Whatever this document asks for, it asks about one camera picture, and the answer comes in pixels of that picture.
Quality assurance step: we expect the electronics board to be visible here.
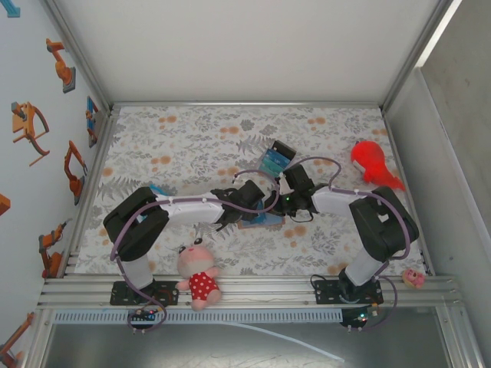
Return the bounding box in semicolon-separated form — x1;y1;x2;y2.
340;304;380;331
128;308;159;327

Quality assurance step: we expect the aluminium right frame post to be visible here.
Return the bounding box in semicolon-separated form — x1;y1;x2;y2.
379;0;467;114

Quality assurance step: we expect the pink doll polka dot dress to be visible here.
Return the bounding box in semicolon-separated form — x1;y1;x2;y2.
175;236;222;312

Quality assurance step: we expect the left electronics board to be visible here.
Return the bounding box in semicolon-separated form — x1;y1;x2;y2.
128;308;159;327

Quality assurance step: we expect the small pink bear plush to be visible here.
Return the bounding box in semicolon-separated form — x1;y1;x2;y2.
401;268;426;289

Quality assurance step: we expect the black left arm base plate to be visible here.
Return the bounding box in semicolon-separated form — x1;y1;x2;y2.
110;279;180;307

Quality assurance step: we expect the aluminium front frame rail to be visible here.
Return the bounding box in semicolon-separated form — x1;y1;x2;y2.
36;274;461;311

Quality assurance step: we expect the aluminium frame post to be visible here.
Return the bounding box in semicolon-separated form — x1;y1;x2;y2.
379;0;467;114
40;0;116;116

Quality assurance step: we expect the aluminium frame rail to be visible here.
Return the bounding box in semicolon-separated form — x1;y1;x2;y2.
110;100;384;111
36;274;461;311

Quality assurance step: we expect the blue and orange sticker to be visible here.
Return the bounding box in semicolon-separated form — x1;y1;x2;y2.
84;95;103;150

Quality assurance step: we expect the orange claw machine sticker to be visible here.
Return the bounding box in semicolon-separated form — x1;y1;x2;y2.
10;101;51;167

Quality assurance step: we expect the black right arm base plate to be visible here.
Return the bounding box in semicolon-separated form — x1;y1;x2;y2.
314;278;384;306

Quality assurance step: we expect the aluminium back frame rail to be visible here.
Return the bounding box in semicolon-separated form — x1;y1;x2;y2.
110;100;384;111

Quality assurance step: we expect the white slotted cable duct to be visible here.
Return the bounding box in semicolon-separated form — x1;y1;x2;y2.
53;309;344;324

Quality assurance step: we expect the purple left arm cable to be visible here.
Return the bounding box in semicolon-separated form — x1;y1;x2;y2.
110;168;280;307

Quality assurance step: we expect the floral table mat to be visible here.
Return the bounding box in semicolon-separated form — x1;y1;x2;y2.
76;105;433;277

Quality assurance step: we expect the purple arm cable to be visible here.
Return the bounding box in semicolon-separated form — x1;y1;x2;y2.
110;168;280;307
279;156;414;281

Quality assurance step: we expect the pink-framed blue picture book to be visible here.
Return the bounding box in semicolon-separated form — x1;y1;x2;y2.
236;201;288;231

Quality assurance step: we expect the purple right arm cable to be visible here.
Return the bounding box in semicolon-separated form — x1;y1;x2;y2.
279;156;414;281

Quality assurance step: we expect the black card in box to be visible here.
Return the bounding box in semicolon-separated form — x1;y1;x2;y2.
272;140;297;161

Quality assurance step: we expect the aluminium left frame post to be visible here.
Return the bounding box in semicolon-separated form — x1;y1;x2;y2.
40;0;116;116

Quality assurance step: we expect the blue tape roll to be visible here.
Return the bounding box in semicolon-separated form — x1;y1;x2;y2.
137;182;170;224

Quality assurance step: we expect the right electronics board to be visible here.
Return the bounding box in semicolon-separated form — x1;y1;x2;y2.
340;304;380;331

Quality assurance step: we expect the thin white plastic strip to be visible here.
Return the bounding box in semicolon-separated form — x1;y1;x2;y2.
224;320;346;363

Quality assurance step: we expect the aluminium left side rail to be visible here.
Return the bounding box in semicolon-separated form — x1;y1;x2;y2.
57;110;118;278

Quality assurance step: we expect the red plush toy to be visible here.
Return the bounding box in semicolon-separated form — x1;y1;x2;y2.
350;140;407;192

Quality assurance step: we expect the blue card in box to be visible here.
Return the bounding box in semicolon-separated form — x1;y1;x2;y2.
264;149;288;166

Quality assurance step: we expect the teal and black box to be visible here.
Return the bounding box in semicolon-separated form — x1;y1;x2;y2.
260;140;298;179

